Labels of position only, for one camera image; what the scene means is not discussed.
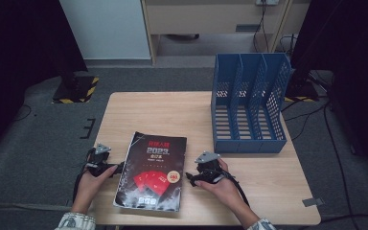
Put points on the person's right hand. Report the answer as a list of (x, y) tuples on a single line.
[(226, 191)]

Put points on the light wooden desk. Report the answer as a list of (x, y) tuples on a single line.
[(204, 16)]

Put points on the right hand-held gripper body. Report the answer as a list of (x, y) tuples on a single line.
[(209, 167)]

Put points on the grey tape piece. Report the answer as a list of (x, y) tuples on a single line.
[(313, 202)]

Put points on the blue file rack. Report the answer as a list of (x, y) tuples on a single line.
[(246, 145)]

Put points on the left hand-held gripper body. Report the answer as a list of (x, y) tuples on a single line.
[(99, 159)]

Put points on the white panel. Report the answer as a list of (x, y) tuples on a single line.
[(108, 28)]

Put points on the dark object under desk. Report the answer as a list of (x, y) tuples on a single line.
[(182, 36)]

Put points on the black yellow striped stand base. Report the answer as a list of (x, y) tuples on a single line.
[(76, 91), (300, 92)]

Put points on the black curtain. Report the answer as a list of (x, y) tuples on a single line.
[(12, 48), (357, 48)]

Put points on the black book with red cards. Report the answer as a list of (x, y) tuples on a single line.
[(153, 159)]

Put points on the person's left hand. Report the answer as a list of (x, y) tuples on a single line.
[(87, 191)]

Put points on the white power strip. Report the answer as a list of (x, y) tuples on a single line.
[(266, 2)]

